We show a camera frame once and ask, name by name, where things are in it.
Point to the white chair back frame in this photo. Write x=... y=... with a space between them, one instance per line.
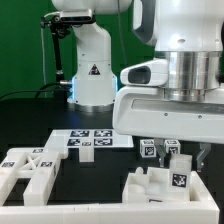
x=40 y=166

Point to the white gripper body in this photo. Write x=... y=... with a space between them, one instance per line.
x=142 y=111

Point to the black camera stand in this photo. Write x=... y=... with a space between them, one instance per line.
x=59 y=30

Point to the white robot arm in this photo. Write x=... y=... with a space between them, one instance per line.
x=177 y=94

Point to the grey camera on stand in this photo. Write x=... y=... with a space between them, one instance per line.
x=76 y=16

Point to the white corner fence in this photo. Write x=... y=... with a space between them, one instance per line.
x=200 y=209

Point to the white chair seat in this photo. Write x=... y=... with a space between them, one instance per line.
x=152 y=186

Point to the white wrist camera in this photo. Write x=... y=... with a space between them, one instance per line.
x=152 y=73

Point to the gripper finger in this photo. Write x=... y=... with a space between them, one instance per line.
x=159 y=145
x=202 y=155

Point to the white chair nut cube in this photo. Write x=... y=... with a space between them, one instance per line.
x=172 y=146
x=147 y=148

